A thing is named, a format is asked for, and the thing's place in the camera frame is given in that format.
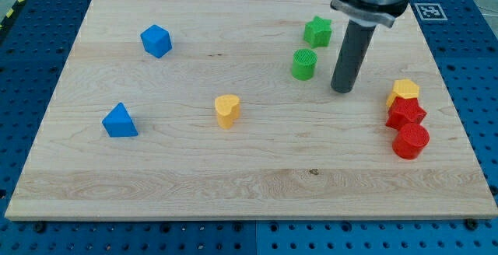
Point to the green cylinder block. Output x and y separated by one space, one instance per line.
304 63

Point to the blue cube block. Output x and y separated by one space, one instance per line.
156 41

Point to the green star block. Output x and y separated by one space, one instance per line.
318 32

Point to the yellow heart block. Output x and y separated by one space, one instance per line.
227 110

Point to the red star block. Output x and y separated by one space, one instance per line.
404 111

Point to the light wooden board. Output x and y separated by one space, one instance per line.
299 150

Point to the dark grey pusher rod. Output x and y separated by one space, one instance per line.
350 58

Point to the blue triangle block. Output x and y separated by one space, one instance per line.
118 123

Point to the red cylinder block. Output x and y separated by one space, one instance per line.
410 141

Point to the yellow hexagon block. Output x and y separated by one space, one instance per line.
404 88

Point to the black white fiducial marker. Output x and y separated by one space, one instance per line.
430 12

